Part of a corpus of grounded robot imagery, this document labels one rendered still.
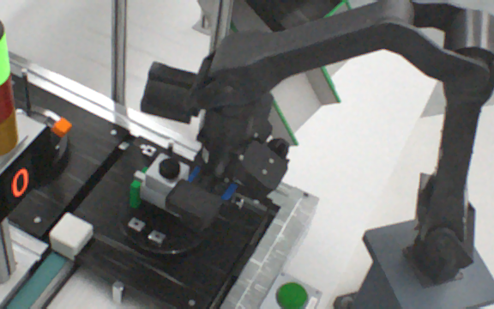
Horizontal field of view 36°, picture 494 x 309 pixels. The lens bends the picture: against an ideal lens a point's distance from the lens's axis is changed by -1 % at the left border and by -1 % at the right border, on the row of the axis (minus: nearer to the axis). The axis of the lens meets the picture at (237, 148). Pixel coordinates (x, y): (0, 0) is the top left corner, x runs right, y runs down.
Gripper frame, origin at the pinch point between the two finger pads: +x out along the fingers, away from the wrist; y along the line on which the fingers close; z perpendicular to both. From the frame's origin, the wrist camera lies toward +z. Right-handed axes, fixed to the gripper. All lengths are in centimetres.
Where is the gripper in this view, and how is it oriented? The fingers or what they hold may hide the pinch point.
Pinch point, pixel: (217, 188)
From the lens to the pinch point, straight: 102.1
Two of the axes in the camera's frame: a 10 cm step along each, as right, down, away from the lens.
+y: 4.5, -6.4, 6.2
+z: 8.8, 4.2, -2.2
